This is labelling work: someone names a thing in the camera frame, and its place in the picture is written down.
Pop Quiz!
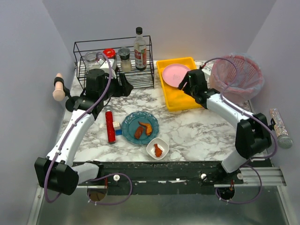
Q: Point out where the pink round plate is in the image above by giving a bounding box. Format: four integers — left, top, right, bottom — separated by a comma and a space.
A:
162, 64, 190, 88

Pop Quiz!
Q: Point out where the clear glass salt jar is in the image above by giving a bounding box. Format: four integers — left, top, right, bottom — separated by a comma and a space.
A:
84, 51, 100, 71

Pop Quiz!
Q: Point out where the red lid sauce jar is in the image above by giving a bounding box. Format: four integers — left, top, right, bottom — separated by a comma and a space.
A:
103, 48, 118, 71

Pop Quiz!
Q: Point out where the grey cap salt grinder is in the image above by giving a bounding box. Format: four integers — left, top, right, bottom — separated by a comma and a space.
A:
118, 47, 132, 73

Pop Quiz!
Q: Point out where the teal glass plate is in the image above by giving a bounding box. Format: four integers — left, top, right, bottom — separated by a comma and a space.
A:
121, 111, 159, 145

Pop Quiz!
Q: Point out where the dark sauce glass bottle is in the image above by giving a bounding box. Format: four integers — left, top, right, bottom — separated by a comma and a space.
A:
134, 27, 147, 71

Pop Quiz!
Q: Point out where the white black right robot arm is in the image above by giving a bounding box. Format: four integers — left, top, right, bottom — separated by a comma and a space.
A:
178, 69, 272, 178

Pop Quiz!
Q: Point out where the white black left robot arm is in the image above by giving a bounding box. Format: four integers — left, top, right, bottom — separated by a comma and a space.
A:
34, 69, 133, 195

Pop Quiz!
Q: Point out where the yellow plastic tray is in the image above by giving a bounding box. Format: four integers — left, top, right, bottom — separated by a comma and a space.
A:
156, 57, 201, 112

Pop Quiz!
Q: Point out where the red cylindrical can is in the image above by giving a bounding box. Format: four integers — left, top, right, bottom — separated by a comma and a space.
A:
105, 106, 116, 144

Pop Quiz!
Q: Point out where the white toy brick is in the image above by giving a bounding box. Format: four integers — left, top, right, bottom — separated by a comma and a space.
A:
112, 121, 121, 130

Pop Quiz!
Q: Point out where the pink mesh waste basket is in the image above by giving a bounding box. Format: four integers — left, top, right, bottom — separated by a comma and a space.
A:
209, 53, 265, 104

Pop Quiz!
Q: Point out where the brown grilled meat toy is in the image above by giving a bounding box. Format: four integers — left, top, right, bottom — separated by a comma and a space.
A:
134, 126, 144, 139

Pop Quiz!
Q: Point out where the blue toy brick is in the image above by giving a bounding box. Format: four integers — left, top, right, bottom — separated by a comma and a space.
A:
115, 129, 122, 136

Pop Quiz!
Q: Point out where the small white square dish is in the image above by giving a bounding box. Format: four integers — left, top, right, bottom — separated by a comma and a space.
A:
146, 138, 170, 160

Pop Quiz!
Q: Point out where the fried chicken drumstick toy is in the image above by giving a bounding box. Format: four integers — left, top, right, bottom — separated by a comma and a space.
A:
154, 143, 163, 158

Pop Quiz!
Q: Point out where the glitter microphone on stand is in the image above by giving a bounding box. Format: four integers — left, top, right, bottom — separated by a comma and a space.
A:
270, 108, 293, 149

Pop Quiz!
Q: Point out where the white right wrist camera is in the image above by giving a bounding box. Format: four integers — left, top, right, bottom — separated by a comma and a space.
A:
199, 65, 211, 76

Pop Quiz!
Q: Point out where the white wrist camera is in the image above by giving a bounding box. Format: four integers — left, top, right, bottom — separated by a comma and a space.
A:
199, 65, 211, 76
98, 59, 117, 78

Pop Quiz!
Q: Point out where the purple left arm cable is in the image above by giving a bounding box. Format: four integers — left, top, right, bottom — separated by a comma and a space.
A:
44, 52, 133, 206

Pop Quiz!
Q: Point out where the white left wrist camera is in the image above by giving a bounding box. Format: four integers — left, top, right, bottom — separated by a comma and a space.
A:
98, 59, 117, 78

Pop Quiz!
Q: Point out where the black wire rack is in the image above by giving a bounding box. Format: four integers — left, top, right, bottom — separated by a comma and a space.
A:
73, 35, 155, 89

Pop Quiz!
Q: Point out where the beige handle on black stand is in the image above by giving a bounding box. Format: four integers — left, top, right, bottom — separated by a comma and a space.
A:
52, 73, 79, 112

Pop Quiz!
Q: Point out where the black mounting base rail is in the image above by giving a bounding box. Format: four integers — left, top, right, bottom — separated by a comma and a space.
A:
72, 160, 244, 195

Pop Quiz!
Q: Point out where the aluminium extrusion rail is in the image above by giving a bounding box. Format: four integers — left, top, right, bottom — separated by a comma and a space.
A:
213, 167, 286, 188
76, 185, 106, 189

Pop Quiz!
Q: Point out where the right aluminium extrusion rail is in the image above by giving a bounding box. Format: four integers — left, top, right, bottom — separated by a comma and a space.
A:
213, 167, 286, 188

